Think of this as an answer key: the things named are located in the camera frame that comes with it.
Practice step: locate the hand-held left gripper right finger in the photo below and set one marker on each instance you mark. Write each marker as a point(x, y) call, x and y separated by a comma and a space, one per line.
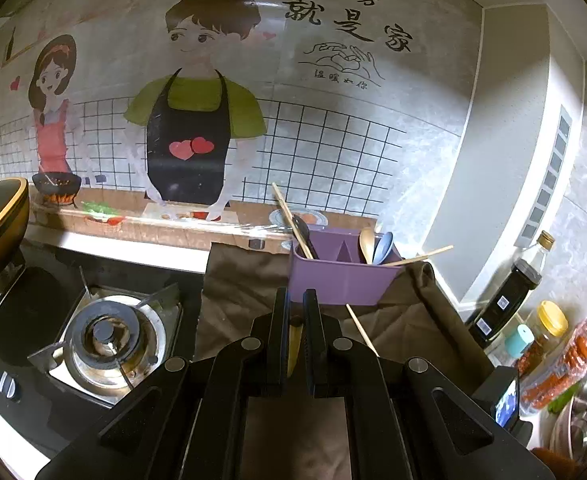
point(312, 342)

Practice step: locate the bottle with teal cap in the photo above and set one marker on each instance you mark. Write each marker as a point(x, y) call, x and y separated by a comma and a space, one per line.
point(518, 341)

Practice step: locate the bag of red chilies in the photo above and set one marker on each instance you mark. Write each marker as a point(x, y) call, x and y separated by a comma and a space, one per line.
point(578, 355)

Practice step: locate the cartoon couple wall poster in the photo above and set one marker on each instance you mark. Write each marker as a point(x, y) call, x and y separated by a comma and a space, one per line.
point(323, 150)

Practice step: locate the steel gas burner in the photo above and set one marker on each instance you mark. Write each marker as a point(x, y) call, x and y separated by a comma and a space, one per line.
point(106, 335)

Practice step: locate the yellow-lid spice jar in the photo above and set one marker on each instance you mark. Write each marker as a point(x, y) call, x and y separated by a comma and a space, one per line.
point(548, 325)

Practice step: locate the dark soy sauce bottle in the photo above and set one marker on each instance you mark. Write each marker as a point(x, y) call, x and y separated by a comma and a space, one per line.
point(513, 290)

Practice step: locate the brown cloth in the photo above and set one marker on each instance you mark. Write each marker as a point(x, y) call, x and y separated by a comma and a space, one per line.
point(253, 285)

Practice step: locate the black spoon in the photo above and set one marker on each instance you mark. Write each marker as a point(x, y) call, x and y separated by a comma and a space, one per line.
point(307, 240)

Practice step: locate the person's right hand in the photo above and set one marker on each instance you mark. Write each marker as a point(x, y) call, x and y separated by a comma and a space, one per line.
point(551, 465)

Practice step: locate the stove knob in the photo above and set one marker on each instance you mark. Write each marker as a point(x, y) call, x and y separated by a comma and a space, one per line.
point(7, 384)

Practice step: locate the grey vent grille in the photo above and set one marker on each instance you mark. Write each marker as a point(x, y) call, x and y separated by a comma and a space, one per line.
point(548, 175)

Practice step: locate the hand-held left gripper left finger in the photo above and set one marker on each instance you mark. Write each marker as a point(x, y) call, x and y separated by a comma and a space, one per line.
point(281, 342)

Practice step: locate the blue spoon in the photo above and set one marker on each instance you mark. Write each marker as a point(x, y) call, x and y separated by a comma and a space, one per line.
point(383, 247)

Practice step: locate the black glass gas stove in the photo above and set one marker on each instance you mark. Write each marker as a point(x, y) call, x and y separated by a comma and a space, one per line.
point(38, 310)

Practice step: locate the bamboo chopstick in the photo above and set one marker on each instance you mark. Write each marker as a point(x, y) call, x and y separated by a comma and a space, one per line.
point(294, 345)
point(288, 215)
point(418, 256)
point(362, 330)

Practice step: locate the purple utensil holder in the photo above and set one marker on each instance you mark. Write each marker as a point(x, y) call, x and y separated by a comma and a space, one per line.
point(343, 280)

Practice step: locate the wooden spoon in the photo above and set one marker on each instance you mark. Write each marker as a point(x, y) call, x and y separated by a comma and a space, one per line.
point(366, 245)

